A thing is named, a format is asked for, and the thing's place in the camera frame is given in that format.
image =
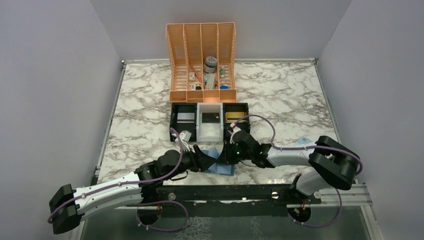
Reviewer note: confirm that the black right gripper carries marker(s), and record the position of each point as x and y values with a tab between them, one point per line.
228	158

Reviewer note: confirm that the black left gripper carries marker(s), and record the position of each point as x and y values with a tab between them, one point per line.
202	160

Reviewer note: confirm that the blue leather card holder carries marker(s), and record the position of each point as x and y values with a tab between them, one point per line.
218	168

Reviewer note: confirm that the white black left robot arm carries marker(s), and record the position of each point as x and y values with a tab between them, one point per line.
70	206

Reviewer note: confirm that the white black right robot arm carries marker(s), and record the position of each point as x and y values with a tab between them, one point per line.
333	165

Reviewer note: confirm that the white middle card bin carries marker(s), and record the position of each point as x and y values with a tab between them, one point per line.
209	132

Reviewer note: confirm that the gold credit card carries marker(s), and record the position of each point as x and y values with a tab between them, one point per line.
233	116

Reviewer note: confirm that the black credit card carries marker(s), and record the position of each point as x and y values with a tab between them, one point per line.
210	117

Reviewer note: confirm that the black right card bin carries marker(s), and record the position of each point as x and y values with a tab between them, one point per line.
242	106

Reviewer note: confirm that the black card bin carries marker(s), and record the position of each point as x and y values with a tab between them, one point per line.
184	108
242	106

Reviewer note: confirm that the silver credit card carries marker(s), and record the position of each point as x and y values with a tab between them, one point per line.
185	117

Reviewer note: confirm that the black left card bin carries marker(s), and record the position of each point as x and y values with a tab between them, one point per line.
184	108

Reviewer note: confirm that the clear blue plastic package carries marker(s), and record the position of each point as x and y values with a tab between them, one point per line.
304	141

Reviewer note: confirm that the blue small object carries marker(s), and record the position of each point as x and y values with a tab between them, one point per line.
224	87

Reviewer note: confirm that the green white small tube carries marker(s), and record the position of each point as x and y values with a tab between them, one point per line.
222	72

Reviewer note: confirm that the grey round jar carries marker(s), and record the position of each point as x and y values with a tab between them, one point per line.
210	64

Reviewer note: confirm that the orange plastic file organizer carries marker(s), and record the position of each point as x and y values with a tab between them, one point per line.
188	45

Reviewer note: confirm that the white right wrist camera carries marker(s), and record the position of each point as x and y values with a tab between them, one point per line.
232	129

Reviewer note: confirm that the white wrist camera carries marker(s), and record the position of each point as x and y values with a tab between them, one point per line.
232	129
183	139

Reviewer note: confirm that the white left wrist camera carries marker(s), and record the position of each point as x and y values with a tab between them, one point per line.
183	139

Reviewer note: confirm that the black metal base rail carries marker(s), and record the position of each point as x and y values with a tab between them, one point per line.
215	201

